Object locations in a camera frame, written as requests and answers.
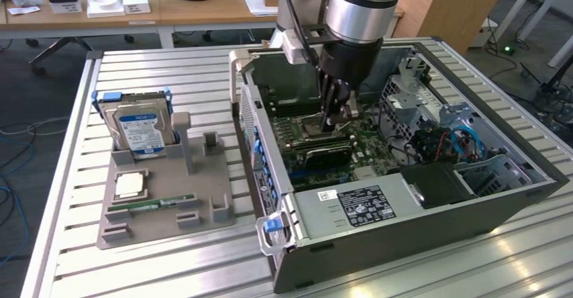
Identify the black chair base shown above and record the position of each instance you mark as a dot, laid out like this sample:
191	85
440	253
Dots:
49	51

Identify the hard disk in blue caddy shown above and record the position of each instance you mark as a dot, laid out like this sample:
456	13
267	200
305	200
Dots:
139	130

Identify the white table frame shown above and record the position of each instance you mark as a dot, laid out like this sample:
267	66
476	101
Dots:
517	2

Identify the CPU socket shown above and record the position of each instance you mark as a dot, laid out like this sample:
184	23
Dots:
308	127

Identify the black graphics card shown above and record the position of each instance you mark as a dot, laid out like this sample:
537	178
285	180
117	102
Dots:
329	158

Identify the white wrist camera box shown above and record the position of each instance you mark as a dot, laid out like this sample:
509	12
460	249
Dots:
293	51

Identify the wooden desk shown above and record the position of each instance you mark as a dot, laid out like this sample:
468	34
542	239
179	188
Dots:
67	21
260	19

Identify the silver chipset heatsink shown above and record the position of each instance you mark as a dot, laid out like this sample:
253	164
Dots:
368	174

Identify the silver drive cage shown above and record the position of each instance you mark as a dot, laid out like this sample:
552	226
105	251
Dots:
402	103

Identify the silver CPU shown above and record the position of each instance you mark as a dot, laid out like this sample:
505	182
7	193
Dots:
128	185

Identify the black tripod stand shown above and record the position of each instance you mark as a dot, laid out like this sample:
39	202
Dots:
554	80

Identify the flat white box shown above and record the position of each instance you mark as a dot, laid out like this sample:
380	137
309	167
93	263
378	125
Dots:
105	12

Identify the blue expansion slot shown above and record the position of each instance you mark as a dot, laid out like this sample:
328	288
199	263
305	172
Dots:
300	174

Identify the grey parts rack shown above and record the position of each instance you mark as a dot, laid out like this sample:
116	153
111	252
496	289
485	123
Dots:
165	174

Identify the green RAM stick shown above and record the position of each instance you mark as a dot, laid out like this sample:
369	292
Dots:
148	204

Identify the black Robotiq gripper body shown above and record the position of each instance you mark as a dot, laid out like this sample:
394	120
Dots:
350	59

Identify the white tape roll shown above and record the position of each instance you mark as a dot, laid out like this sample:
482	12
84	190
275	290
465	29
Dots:
103	0

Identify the small white box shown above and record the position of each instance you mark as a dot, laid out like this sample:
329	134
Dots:
133	4

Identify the black and white box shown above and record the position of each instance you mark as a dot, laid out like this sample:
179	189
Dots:
64	6

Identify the stack of white papers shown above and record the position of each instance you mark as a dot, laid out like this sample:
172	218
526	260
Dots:
257	4

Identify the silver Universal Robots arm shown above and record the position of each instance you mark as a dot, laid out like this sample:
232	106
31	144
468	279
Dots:
362	12

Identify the grey power supply unit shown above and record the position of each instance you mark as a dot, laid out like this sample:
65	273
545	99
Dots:
322	214

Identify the white box with red dot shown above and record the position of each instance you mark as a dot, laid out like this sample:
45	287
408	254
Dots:
485	36

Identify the wooden cabinet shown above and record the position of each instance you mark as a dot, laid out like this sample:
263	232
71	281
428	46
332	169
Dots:
469	16

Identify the white paper slip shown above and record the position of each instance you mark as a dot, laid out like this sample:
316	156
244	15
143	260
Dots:
21	10

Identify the green motherboard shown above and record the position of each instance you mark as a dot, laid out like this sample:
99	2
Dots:
372	137

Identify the device with green light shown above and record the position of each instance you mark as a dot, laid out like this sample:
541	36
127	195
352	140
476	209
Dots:
508	49

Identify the silver disk bay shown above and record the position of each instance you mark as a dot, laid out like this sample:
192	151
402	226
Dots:
492	174

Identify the blue case latch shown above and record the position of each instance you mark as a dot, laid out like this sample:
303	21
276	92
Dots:
271	227

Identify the open dark PC case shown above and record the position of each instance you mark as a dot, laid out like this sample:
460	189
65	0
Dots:
402	244

